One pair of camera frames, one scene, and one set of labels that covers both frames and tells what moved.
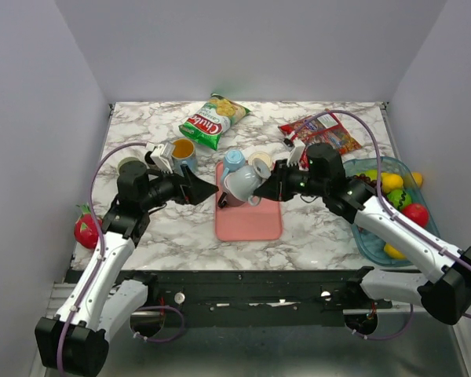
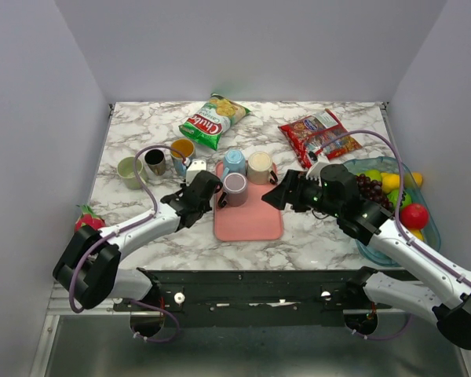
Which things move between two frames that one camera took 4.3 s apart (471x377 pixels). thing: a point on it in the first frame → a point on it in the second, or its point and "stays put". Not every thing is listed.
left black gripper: [190, 188] → [207, 207]
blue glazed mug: [183, 151] stays put
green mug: [132, 165] stays put
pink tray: [246, 222] stays put
